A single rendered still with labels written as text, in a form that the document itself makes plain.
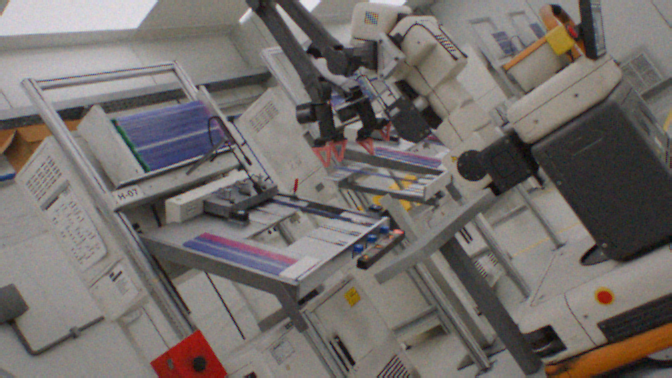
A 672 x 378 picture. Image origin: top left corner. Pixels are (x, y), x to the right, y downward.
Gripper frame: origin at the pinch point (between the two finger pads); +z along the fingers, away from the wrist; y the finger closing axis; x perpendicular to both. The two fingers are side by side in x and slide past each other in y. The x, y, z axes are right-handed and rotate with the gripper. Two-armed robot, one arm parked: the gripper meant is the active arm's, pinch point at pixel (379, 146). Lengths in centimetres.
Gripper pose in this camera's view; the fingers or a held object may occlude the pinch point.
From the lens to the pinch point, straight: 227.2
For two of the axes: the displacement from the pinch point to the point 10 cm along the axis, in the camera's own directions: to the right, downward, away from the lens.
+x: 7.0, 0.5, -7.1
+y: -6.1, 5.6, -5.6
